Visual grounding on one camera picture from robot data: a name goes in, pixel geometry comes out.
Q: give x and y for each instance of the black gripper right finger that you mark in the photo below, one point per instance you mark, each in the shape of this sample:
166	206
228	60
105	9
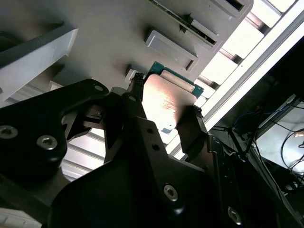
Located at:
192	133

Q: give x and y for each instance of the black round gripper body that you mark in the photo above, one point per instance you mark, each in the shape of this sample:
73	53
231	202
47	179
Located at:
114	194

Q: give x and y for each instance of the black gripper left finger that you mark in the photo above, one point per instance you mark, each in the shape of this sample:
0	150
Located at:
28	123

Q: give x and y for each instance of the silver CPU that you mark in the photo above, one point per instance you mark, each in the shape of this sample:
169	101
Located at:
164	99

